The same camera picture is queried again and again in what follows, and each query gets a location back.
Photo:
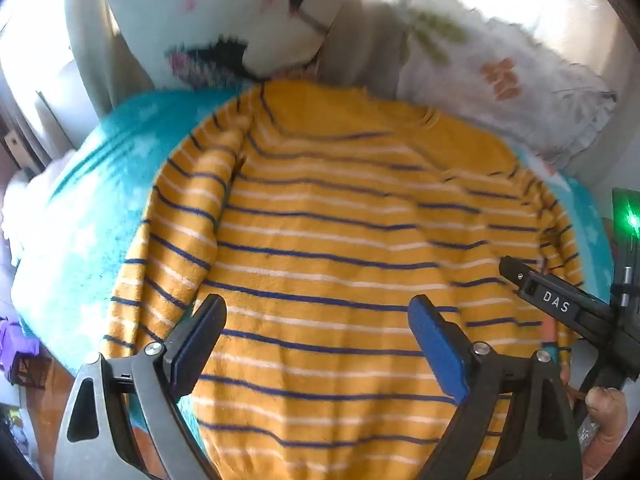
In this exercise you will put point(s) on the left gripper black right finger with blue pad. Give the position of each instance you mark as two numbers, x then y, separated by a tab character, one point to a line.
538	439

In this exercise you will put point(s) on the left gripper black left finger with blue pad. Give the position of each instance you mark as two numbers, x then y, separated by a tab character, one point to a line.
96	440

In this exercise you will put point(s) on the yellow striped knit sweater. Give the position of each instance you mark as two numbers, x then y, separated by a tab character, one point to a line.
350	259

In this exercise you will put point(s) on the person's right hand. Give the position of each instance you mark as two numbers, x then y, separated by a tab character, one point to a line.
608	408

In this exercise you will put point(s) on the purple cloth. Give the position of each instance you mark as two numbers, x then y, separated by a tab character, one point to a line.
15	344

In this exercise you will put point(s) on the teal star cartoon blanket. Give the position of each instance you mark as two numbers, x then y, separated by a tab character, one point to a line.
90	219

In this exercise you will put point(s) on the white floral ruffled pillow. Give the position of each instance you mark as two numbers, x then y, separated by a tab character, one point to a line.
498	77

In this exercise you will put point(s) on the beige curtain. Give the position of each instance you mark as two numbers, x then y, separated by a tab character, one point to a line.
107	68

